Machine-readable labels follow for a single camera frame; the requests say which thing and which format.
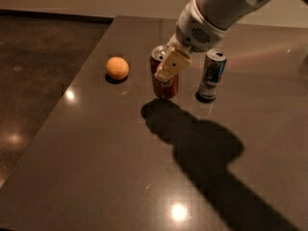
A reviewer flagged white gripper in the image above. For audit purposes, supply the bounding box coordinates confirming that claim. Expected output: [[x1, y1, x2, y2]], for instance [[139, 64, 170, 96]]
[[154, 0, 230, 82]]

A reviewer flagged red coke can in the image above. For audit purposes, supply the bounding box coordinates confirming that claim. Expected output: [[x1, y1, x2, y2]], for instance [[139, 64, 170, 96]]
[[149, 45, 178, 99]]

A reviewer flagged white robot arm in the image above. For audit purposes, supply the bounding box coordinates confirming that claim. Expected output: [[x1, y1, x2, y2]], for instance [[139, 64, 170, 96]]
[[155, 0, 308, 82]]

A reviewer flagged silver blue energy drink can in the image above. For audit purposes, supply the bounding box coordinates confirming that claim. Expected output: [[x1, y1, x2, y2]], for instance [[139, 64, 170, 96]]
[[196, 49, 227, 102]]

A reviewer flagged orange fruit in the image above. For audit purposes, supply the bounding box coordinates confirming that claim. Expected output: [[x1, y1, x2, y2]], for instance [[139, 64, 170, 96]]
[[106, 57, 129, 80]]

